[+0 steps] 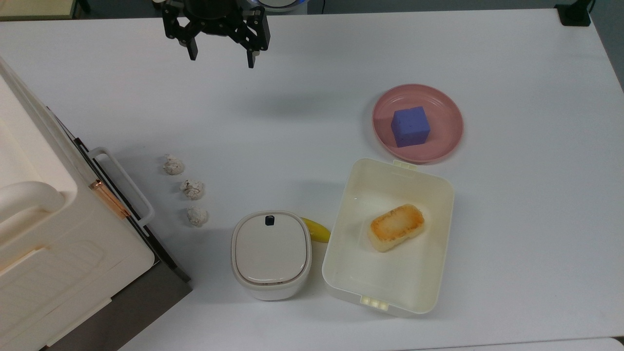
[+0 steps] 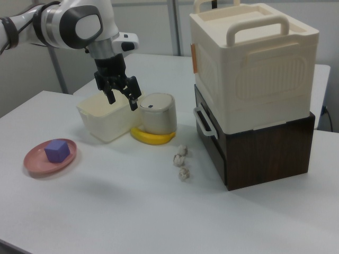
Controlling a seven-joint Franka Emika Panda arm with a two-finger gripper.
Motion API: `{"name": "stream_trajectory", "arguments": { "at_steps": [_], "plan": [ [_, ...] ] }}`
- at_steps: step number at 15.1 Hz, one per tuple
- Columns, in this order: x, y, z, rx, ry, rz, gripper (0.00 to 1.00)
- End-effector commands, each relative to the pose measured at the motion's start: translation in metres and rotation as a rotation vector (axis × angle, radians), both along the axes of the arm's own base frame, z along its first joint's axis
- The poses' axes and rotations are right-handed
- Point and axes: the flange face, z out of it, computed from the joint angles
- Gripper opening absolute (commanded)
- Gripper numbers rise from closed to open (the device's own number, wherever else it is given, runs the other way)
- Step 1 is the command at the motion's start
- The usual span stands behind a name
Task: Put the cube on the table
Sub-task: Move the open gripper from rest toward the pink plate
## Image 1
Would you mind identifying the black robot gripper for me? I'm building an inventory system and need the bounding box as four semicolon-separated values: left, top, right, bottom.
162;0;271;69

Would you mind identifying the purple foam cube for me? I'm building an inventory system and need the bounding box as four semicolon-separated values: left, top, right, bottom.
390;106;431;148

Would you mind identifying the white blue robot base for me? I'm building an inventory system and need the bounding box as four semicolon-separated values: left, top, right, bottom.
254;0;309;13

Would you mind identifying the crumpled white paper ball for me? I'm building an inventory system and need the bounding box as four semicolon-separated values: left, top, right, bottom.
187;206;210;228
180;179;205;201
163;154;185;176

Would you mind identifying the wooden side table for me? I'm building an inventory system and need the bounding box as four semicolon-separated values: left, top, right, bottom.
0;0;82;21

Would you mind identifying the yellow banana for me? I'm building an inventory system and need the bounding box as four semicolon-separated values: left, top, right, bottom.
301;217;332;243

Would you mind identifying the white lidded pot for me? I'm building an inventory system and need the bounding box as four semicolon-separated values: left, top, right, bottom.
231;211;313;301

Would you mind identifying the pink round plate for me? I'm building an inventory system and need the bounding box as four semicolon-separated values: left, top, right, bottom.
372;84;465;164

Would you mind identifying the toasted bread piece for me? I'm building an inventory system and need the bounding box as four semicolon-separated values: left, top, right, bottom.
368;204;426;253

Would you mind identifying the white toy oven appliance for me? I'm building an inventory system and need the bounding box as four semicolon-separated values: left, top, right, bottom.
0;56;156;351

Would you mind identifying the grey base board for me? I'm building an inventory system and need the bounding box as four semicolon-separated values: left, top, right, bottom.
43;222;194;351

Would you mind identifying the cream plastic lunch box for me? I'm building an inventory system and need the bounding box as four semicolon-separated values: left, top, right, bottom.
322;157;455;317

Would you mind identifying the black clamp mount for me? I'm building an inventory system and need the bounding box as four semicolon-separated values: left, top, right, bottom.
555;0;596;27

